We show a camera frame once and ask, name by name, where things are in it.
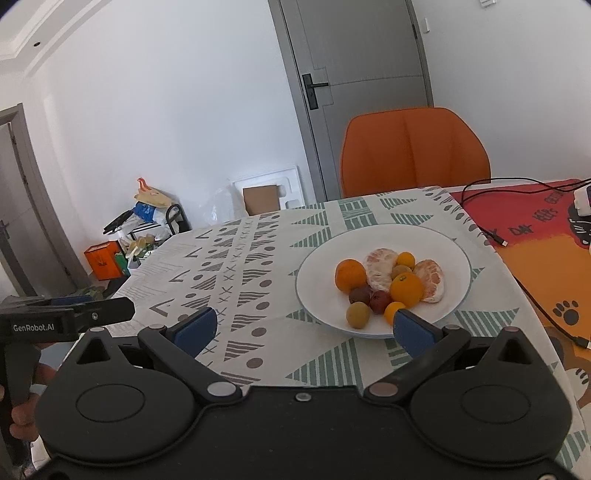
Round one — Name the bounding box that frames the black folded tool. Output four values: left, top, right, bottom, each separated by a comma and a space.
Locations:
102, 209, 139, 235

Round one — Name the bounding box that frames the black door handle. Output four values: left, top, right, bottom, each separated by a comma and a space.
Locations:
301, 73, 330, 110

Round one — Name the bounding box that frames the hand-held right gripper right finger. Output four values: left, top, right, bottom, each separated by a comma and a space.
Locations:
364, 308, 548, 408

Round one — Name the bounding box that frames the grey side door frame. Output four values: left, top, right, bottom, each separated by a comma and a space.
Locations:
0, 102, 90, 298

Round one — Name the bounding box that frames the black round metal frame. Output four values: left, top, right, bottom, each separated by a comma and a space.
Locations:
165, 203, 192, 234

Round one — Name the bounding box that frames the orange box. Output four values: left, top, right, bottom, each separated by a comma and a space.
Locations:
83, 240, 126, 281

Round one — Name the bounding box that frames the grey door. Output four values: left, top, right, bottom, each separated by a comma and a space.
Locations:
268, 0, 435, 203

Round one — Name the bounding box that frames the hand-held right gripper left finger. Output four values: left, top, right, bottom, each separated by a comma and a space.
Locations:
59, 306, 243, 407

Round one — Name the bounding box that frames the patterned white green tablecloth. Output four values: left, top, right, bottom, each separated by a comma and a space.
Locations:
59, 185, 583, 480

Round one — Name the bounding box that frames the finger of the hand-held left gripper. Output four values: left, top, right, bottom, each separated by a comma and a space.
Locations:
74, 296, 136, 335
2, 295, 94, 308

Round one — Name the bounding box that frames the white round plate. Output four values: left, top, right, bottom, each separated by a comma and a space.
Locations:
295, 223, 473, 340

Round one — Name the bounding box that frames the red and orange mat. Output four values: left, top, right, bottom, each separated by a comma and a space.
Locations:
450, 178, 591, 418

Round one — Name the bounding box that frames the brown cardboard piece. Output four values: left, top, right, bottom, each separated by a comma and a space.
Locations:
242, 184, 282, 216

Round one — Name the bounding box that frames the person's left hand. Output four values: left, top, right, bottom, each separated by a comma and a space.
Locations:
9, 342, 64, 442

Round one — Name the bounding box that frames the orange chair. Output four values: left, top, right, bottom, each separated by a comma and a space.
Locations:
340, 107, 492, 199

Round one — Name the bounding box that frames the white power adapter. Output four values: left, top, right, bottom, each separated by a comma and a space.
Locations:
571, 184, 591, 219

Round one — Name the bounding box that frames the large orange with dark specks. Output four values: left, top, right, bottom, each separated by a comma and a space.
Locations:
389, 272, 426, 309

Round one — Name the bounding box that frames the white foam packaging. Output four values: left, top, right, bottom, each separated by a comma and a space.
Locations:
231, 166, 305, 217

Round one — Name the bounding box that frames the black cable with plug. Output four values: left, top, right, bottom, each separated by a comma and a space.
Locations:
461, 176, 591, 248

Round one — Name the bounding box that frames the peeled citrus half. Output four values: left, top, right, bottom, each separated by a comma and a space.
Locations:
412, 258, 447, 304
362, 247, 400, 293

